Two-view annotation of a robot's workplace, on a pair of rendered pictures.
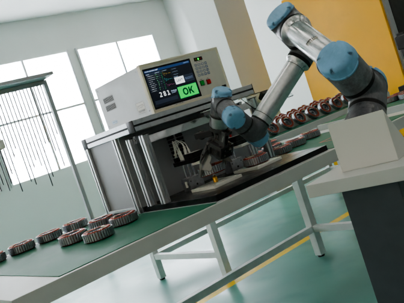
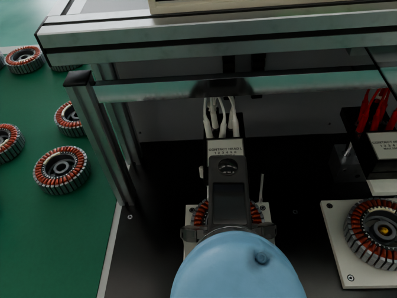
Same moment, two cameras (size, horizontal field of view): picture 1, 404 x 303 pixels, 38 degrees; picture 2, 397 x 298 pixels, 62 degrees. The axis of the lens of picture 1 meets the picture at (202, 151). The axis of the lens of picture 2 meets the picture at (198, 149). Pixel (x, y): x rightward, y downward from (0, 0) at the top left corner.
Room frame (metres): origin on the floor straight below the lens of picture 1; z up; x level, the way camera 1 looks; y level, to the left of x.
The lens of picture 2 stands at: (2.11, -0.17, 1.30)
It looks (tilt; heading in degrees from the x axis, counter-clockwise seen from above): 48 degrees down; 44
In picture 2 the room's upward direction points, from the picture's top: 7 degrees counter-clockwise
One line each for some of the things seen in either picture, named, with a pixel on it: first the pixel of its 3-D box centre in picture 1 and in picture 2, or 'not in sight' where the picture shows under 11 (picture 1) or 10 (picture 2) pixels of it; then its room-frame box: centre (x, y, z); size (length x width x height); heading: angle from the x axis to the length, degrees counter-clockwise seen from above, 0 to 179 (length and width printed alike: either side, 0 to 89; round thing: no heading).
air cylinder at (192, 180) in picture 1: (193, 182); not in sight; (2.43, 0.08, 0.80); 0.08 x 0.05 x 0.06; 128
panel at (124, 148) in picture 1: (190, 150); (286, 77); (2.59, 0.05, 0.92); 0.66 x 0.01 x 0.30; 128
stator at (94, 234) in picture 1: (98, 233); not in sight; (2.06, 0.44, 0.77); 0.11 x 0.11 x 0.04
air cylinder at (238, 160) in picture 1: (234, 165); (354, 162); (2.58, -0.11, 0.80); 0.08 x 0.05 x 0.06; 128
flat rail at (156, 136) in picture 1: (203, 120); (316, 80); (2.47, -0.05, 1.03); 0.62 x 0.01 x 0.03; 128
